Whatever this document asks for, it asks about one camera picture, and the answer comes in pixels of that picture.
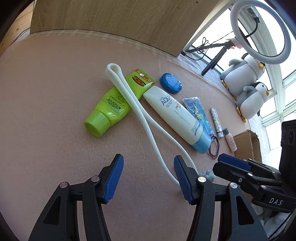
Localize dark red hair ties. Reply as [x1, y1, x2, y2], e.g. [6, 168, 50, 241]
[209, 134, 220, 159]

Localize blue pin badge packet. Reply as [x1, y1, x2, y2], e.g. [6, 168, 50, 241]
[183, 96, 212, 136]

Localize pink felt mat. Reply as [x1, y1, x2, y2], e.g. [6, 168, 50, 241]
[0, 29, 262, 241]

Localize white sunscreen tube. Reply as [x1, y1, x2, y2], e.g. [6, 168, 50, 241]
[143, 85, 211, 154]

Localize light wooden panel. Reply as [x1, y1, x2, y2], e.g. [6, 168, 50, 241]
[5, 2, 33, 44]

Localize white neck massager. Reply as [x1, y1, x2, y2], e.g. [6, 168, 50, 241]
[105, 62, 216, 186]

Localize wooden board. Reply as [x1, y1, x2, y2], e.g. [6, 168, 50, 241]
[30, 0, 229, 58]

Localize grey white penguin plush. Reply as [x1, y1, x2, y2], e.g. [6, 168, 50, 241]
[220, 53, 266, 98]
[235, 82, 270, 122]

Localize cardboard box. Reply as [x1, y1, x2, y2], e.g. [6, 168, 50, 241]
[232, 129, 263, 164]

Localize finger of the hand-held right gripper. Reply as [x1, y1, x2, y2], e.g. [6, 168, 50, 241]
[212, 162, 283, 198]
[217, 153, 281, 181]

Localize white ring light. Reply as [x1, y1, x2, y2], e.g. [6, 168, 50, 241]
[230, 0, 292, 66]

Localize small white bottle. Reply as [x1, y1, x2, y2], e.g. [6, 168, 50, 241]
[222, 127, 238, 152]

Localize black tripod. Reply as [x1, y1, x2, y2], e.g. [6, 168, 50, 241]
[184, 38, 234, 77]

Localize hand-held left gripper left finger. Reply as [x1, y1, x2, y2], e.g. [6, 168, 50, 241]
[28, 153, 124, 241]

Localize green tube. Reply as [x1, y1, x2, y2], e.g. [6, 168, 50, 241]
[84, 68, 155, 138]

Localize black cable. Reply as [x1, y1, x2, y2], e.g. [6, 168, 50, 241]
[196, 37, 210, 61]

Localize patterned lighter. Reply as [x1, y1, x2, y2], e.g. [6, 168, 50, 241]
[210, 108, 223, 139]

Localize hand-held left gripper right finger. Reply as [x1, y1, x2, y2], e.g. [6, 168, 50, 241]
[173, 155, 269, 241]

